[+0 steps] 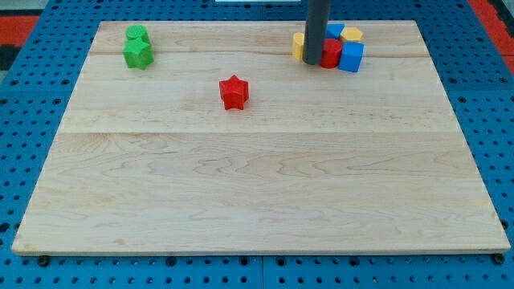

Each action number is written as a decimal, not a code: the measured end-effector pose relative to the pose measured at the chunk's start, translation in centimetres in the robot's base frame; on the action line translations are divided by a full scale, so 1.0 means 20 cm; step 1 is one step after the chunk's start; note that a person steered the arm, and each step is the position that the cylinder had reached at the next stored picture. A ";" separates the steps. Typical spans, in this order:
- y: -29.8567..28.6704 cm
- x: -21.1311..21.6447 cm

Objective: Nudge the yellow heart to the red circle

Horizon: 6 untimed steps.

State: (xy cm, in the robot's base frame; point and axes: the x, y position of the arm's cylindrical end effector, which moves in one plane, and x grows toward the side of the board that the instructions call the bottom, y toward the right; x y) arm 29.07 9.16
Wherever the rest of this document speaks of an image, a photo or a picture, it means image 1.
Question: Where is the yellow heart block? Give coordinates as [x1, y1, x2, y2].
[292, 32, 304, 60]

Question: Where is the red circle block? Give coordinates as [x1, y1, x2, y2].
[319, 39, 343, 68]

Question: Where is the green circle block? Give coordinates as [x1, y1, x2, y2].
[125, 24, 150, 43]

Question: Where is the red star block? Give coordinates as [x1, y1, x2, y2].
[219, 75, 249, 110]

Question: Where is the light wooden board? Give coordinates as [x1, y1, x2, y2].
[12, 20, 510, 256]

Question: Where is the blue cube block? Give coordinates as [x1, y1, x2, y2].
[338, 41, 365, 72]

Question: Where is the small blue block behind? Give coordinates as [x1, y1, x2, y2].
[325, 23, 345, 40]

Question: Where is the yellow pentagon block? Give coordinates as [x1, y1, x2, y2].
[340, 26, 364, 43]

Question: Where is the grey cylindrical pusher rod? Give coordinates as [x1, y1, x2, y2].
[303, 0, 332, 65]

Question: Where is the green star block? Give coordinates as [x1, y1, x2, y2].
[123, 38, 154, 70]

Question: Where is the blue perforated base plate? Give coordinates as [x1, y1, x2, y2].
[1, 1, 513, 288]

